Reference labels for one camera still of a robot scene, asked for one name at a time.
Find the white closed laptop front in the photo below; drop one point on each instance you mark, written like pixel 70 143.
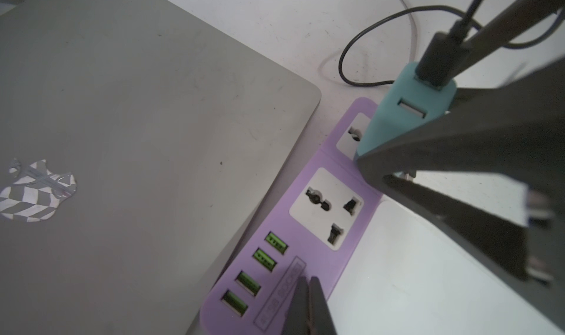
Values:
pixel 407 277

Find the purple power strip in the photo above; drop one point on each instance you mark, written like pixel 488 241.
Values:
pixel 313 230

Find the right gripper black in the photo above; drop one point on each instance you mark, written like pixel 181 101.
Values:
pixel 514 253

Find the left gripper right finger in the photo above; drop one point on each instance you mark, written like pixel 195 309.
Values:
pixel 320 321

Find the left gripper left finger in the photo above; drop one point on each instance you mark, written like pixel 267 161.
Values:
pixel 296 322

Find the teal charger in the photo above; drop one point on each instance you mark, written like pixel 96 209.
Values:
pixel 409 103

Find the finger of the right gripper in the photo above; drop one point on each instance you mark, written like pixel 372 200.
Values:
pixel 517 131

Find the grey closed laptop centre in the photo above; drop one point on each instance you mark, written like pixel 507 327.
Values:
pixel 136 141

